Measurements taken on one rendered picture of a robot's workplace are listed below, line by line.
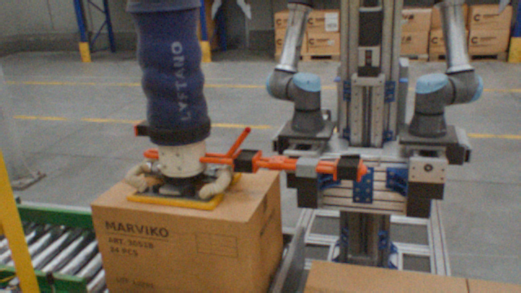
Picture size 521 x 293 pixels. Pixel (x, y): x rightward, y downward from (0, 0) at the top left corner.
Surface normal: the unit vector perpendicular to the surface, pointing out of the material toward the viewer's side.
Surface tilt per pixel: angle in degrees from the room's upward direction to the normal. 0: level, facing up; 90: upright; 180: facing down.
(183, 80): 70
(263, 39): 90
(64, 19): 90
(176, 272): 90
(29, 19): 90
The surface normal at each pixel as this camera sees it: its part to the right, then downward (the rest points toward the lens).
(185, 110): 0.55, 0.06
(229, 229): -0.29, 0.37
